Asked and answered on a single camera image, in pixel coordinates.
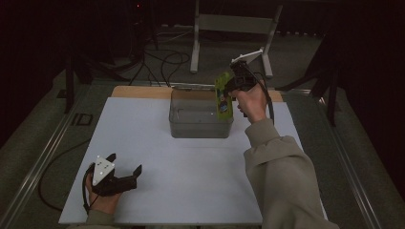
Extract person's left hand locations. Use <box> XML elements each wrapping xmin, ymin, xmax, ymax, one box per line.
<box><xmin>85</xmin><ymin>182</ymin><xmax>123</xmax><ymax>216</ymax></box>

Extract tangled black floor cables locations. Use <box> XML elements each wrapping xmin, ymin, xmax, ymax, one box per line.
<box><xmin>128</xmin><ymin>47</ymin><xmax>192</xmax><ymax>88</ymax></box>

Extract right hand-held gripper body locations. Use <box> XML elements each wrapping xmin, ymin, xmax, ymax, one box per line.
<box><xmin>228</xmin><ymin>47</ymin><xmax>266</xmax><ymax>94</ymax></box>

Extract dark tripod stand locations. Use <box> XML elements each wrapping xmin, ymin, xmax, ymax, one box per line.
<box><xmin>275</xmin><ymin>31</ymin><xmax>340</xmax><ymax>128</ymax></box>
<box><xmin>63</xmin><ymin>47</ymin><xmax>128</xmax><ymax>115</ymax></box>

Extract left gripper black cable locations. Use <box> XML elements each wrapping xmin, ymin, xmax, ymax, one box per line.
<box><xmin>81</xmin><ymin>163</ymin><xmax>96</xmax><ymax>214</ymax></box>

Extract white metal stand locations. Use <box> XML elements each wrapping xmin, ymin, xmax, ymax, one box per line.
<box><xmin>189</xmin><ymin>0</ymin><xmax>284</xmax><ymax>79</ymax></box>

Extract black floor cable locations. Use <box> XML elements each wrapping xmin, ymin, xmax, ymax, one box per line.
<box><xmin>37</xmin><ymin>137</ymin><xmax>92</xmax><ymax>213</ymax></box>

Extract black rectangular floor frame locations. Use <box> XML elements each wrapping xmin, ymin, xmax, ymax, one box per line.
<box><xmin>70</xmin><ymin>113</ymin><xmax>95</xmax><ymax>127</ymax></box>

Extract clear plastic storage box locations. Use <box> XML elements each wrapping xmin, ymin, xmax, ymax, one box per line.
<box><xmin>168</xmin><ymin>86</ymin><xmax>235</xmax><ymax>139</ymax></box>

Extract person's right hand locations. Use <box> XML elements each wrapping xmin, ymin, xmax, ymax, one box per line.
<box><xmin>229</xmin><ymin>83</ymin><xmax>269</xmax><ymax>124</ymax></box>

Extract metal floor rail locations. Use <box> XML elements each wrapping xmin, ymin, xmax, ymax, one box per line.
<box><xmin>313</xmin><ymin>92</ymin><xmax>383</xmax><ymax>229</ymax></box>
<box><xmin>0</xmin><ymin>85</ymin><xmax>92</xmax><ymax>229</ymax></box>

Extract white table mat board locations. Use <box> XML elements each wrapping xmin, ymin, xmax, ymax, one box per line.
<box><xmin>57</xmin><ymin>96</ymin><xmax>330</xmax><ymax>225</ymax></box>

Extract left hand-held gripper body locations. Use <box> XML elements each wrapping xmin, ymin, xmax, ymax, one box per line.
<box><xmin>91</xmin><ymin>155</ymin><xmax>139</xmax><ymax>198</ymax></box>

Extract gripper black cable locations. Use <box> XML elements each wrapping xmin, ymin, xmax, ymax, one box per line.
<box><xmin>81</xmin><ymin>163</ymin><xmax>96</xmax><ymax>214</ymax></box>
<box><xmin>245</xmin><ymin>65</ymin><xmax>275</xmax><ymax>126</ymax></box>

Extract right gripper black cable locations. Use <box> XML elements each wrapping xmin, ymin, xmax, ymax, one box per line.
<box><xmin>245</xmin><ymin>65</ymin><xmax>275</xmax><ymax>126</ymax></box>

